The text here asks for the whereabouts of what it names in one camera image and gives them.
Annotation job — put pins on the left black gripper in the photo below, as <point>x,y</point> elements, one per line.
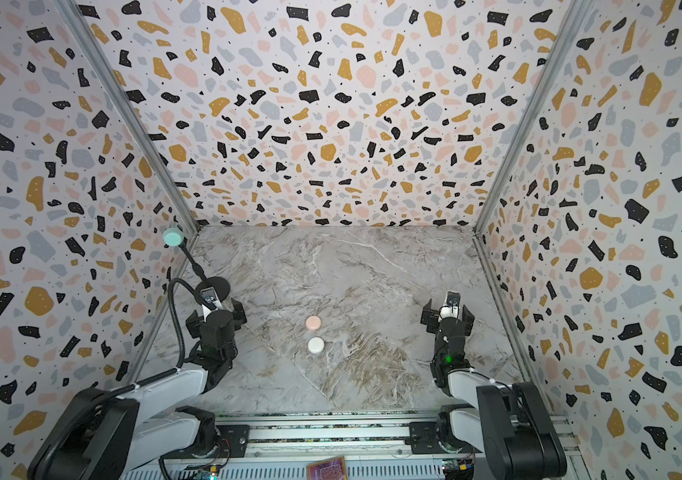
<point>197,325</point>

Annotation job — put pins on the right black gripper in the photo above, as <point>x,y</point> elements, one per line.
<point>428,315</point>

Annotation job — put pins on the white earbud charging case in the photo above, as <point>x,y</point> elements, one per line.
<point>315,345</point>

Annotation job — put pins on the pink earbud charging case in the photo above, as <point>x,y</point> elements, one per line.
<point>313,323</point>

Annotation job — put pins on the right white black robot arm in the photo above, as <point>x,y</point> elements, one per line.
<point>507,423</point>

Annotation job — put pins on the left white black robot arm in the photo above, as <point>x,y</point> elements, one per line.
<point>104,434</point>

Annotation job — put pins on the microphone stand with green ball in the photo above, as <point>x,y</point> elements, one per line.
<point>174,237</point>

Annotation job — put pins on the small electronics board with leds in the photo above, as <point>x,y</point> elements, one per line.
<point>208,472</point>

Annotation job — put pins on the right small electronics board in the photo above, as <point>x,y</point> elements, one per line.
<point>458,469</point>

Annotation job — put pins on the pink circuit board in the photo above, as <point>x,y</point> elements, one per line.
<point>330,469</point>

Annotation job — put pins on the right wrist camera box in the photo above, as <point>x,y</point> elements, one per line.
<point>451,306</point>

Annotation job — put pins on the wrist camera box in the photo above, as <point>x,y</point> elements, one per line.
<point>451,306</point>
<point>211,301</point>

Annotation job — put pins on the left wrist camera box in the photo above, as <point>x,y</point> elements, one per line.
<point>211,301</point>

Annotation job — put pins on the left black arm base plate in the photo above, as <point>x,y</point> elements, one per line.
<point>216,443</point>

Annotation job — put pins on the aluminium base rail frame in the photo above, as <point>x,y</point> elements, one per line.
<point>373,446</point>

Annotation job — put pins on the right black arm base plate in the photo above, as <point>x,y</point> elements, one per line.
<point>425,438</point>

